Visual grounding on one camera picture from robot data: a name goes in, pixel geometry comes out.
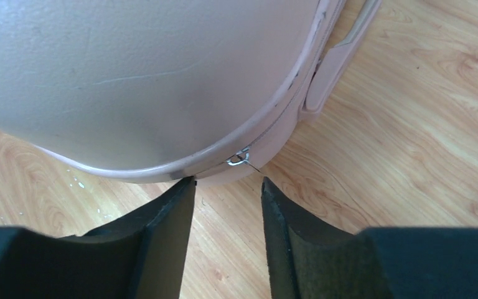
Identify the pink hard-shell suitcase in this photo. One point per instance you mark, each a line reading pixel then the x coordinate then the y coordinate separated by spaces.
pixel 155 91

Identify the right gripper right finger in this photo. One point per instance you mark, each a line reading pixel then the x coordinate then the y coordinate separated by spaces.
pixel 309 258

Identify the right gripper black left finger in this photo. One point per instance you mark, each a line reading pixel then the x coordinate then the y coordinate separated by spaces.
pixel 139 255

